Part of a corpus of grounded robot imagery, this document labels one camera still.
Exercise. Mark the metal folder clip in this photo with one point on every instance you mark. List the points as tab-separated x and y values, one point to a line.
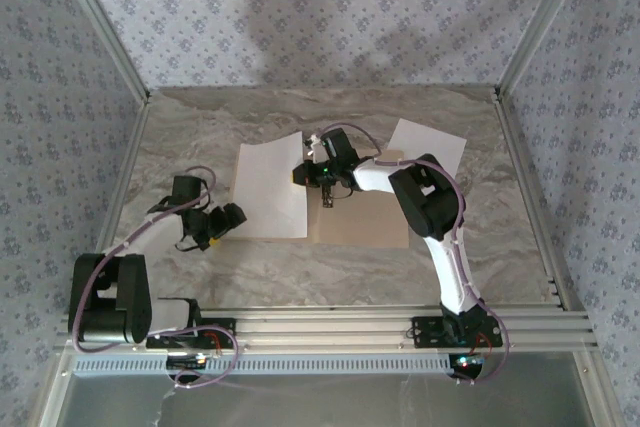
328	198

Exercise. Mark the white paper sheet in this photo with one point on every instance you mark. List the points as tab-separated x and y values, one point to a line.
265	192
430	142

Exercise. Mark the brown cardboard folder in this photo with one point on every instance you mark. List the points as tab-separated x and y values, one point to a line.
365	222

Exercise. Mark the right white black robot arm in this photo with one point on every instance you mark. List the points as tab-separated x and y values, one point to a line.
452	272

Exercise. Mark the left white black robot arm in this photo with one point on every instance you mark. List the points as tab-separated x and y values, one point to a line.
115	307

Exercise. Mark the small circuit board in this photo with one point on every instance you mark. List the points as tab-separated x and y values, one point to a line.
467	361
187	361

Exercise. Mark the grey metal panel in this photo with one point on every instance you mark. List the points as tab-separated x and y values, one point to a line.
325	402

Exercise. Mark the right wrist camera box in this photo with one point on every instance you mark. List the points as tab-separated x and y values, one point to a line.
339	144

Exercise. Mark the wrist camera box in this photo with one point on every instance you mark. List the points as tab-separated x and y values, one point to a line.
339	144
186	188

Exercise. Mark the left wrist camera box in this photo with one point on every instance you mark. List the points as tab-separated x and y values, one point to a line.
186	188

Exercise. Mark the left aluminium side rail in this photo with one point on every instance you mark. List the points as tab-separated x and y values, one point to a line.
120	187

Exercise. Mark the aluminium side rail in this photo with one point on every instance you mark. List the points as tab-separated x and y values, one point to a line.
522	167
120	187

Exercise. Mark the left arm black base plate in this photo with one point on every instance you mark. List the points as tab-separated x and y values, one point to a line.
220	327

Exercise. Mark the wide aluminium frame rail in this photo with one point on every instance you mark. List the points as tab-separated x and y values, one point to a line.
325	327

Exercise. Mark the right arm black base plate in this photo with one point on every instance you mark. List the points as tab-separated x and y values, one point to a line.
425	332

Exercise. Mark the right aluminium side rail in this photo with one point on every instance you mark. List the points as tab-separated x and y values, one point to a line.
522	167

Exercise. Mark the left aluminium frame post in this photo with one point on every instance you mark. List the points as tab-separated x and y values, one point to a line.
102	22

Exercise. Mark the aluminium frame post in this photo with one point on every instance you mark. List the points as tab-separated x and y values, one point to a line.
543	22
102	22

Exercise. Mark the right aluminium frame post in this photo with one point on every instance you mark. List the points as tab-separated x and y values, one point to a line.
543	22

